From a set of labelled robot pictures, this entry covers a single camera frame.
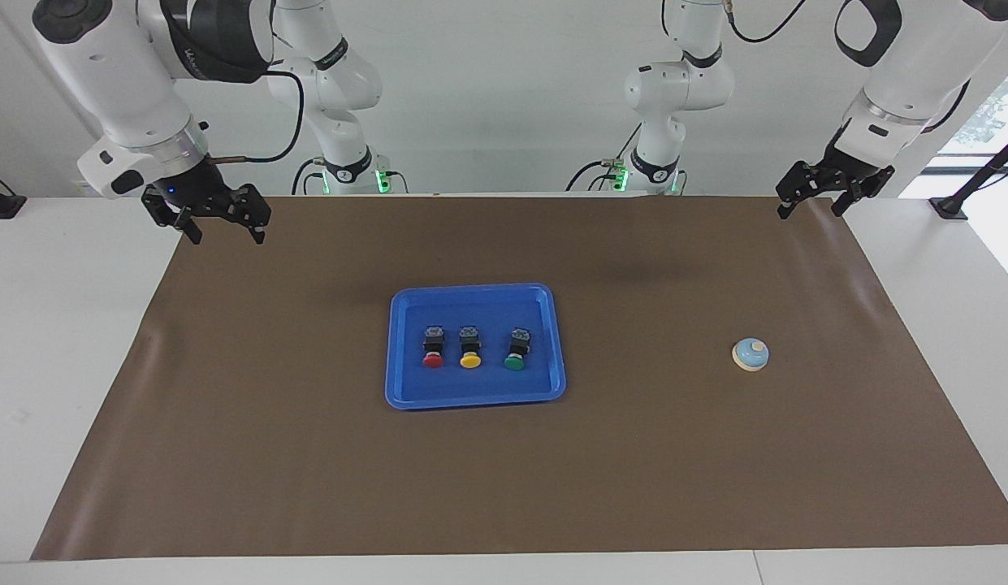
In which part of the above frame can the blue plastic tray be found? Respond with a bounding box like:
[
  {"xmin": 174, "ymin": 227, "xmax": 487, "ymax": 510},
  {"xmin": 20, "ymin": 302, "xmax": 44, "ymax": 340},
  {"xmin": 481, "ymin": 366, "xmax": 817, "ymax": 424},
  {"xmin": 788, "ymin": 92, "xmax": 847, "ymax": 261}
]
[{"xmin": 385, "ymin": 283, "xmax": 567, "ymax": 410}]

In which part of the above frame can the black tripod stand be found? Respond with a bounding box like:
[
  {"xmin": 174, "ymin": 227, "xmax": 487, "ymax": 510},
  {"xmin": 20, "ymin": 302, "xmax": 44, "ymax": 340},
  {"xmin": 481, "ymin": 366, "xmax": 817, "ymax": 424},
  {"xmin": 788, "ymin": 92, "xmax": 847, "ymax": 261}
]
[{"xmin": 928, "ymin": 130, "xmax": 1008, "ymax": 220}]

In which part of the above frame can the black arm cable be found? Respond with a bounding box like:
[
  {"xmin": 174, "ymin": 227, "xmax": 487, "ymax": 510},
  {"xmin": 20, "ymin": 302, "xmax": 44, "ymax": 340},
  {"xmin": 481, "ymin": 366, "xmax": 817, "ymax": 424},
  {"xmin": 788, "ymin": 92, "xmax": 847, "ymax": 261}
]
[
  {"xmin": 727, "ymin": 0, "xmax": 972, "ymax": 132},
  {"xmin": 206, "ymin": 68, "xmax": 306, "ymax": 164}
]

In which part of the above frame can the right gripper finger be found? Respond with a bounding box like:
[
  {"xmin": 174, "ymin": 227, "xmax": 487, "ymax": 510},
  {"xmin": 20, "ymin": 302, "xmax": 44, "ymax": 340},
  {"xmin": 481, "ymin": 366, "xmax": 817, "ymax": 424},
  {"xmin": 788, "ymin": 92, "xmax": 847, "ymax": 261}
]
[
  {"xmin": 141, "ymin": 187, "xmax": 204, "ymax": 245},
  {"xmin": 227, "ymin": 184, "xmax": 271, "ymax": 245}
]

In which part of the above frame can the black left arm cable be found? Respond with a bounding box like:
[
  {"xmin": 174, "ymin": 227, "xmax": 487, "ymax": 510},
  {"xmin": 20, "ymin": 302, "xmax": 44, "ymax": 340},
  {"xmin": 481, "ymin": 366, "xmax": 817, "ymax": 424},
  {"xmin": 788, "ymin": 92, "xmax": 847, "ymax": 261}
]
[{"xmin": 727, "ymin": 0, "xmax": 972, "ymax": 132}]

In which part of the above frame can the black base cable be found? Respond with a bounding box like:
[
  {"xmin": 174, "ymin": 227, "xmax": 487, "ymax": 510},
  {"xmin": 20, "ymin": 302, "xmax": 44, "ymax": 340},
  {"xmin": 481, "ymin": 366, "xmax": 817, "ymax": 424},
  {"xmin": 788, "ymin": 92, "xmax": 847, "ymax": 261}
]
[
  {"xmin": 565, "ymin": 122, "xmax": 644, "ymax": 193},
  {"xmin": 292, "ymin": 157, "xmax": 330, "ymax": 196}
]

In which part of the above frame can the light blue service bell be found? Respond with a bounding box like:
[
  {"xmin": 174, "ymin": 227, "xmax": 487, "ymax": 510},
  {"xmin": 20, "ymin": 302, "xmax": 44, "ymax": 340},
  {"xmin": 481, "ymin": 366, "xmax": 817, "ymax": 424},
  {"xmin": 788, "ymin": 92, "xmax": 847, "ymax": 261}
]
[{"xmin": 732, "ymin": 337, "xmax": 770, "ymax": 372}]

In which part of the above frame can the brown table mat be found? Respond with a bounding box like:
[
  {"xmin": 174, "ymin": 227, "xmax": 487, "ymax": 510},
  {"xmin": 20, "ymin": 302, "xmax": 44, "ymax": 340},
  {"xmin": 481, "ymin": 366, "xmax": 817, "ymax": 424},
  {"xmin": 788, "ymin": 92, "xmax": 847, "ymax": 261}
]
[{"xmin": 31, "ymin": 193, "xmax": 1008, "ymax": 561}]

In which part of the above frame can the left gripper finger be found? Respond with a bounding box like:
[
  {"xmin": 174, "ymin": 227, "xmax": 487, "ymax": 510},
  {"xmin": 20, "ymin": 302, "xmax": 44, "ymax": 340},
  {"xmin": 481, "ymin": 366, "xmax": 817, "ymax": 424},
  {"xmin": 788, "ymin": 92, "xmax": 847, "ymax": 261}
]
[
  {"xmin": 776, "ymin": 160, "xmax": 823, "ymax": 220},
  {"xmin": 830, "ymin": 175, "xmax": 868, "ymax": 218}
]

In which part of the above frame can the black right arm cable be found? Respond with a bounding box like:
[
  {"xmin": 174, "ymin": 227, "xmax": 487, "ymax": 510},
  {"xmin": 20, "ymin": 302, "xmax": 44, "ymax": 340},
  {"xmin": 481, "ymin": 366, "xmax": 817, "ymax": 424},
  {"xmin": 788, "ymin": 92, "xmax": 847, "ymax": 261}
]
[{"xmin": 206, "ymin": 68, "xmax": 306, "ymax": 164}]

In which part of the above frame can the black table clamp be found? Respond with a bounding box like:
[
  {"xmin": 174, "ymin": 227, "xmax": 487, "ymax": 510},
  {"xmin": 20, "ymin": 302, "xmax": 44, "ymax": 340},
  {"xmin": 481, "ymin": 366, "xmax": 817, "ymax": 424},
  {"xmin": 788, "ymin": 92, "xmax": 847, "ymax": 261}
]
[{"xmin": 0, "ymin": 169, "xmax": 27, "ymax": 220}]

